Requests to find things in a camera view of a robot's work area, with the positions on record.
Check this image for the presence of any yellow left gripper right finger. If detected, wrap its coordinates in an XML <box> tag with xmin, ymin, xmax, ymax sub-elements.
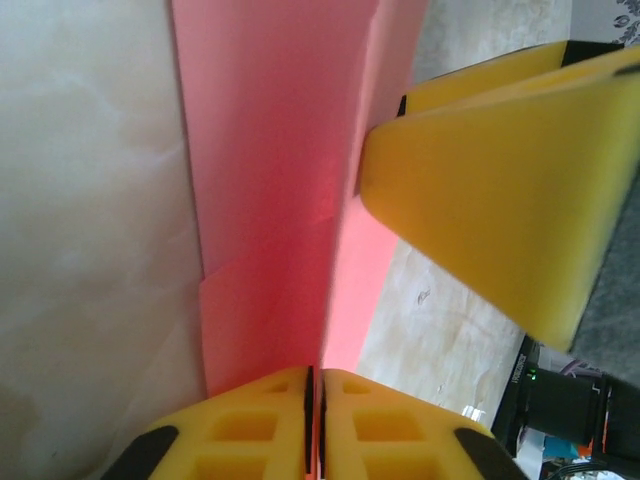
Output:
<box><xmin>318</xmin><ymin>368</ymin><xmax>527</xmax><ymax>480</ymax></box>

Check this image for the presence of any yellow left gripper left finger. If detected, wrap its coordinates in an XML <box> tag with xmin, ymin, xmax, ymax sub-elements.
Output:
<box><xmin>99</xmin><ymin>365</ymin><xmax>315</xmax><ymax>480</ymax></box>

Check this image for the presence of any pink paper sheet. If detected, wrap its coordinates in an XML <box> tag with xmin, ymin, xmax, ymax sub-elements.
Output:
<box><xmin>167</xmin><ymin>0</ymin><xmax>434</xmax><ymax>399</ymax></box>

